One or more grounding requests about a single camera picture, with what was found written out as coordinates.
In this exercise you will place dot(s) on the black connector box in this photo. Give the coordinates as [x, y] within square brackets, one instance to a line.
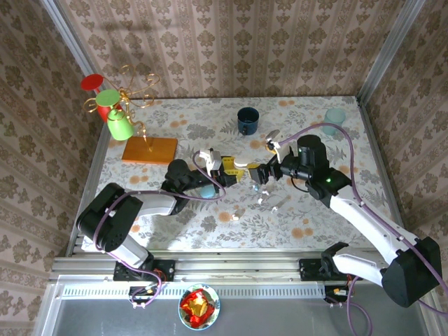
[330, 292]
[138, 291]

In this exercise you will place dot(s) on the dark blue cup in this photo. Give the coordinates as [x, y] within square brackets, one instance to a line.
[253, 122]

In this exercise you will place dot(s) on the red plastic cup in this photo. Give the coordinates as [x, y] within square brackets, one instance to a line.
[92, 82]

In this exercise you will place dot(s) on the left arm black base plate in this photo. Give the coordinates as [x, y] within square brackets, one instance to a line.
[167, 270]

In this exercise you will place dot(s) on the aluminium mounting rail frame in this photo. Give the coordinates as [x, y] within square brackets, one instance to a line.
[238, 267]

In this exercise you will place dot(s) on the white blue rimmed bowl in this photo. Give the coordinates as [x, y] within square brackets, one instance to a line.
[197, 325]

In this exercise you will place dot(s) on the light blue translucent cup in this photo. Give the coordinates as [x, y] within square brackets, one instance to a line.
[334, 117]

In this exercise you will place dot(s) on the floral patterned tablecloth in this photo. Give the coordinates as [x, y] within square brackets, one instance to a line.
[210, 115]

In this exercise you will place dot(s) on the red gold foil candies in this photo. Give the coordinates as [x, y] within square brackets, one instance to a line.
[196, 304]

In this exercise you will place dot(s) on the aluminium table side rail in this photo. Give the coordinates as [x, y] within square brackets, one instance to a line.
[382, 157]
[94, 157]

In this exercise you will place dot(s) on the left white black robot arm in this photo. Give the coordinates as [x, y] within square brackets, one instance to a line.
[105, 217]

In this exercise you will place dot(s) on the green plastic cup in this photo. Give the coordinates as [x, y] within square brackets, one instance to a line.
[120, 127]

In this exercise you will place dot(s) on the white earbud charging case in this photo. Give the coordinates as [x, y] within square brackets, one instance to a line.
[241, 164]

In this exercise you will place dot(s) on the aluminium frame post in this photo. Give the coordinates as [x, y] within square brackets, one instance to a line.
[64, 31]
[397, 35]

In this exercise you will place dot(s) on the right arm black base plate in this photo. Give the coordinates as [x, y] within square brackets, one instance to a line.
[308, 271]

